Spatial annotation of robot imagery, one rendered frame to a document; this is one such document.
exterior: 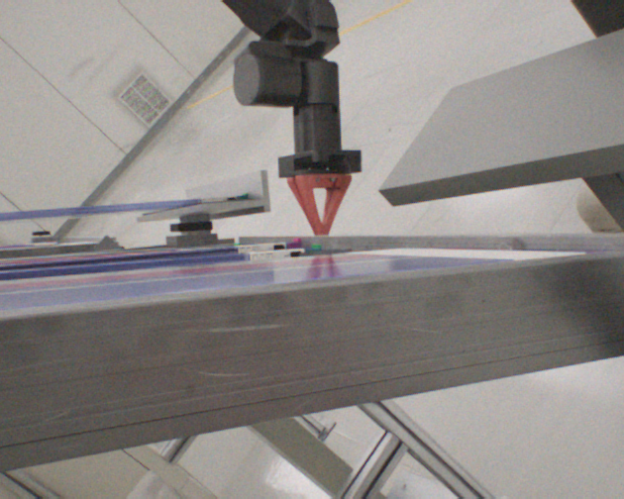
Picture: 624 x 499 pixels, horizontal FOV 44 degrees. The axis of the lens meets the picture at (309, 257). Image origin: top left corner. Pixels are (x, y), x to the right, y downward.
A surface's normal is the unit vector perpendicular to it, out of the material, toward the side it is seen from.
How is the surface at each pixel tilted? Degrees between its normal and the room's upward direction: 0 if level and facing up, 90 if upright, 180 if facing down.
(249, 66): 45
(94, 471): 90
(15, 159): 90
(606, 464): 0
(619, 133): 0
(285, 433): 90
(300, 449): 90
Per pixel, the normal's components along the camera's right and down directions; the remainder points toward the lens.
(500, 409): -0.67, -0.65
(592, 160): -0.55, 0.76
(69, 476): 0.46, 0.02
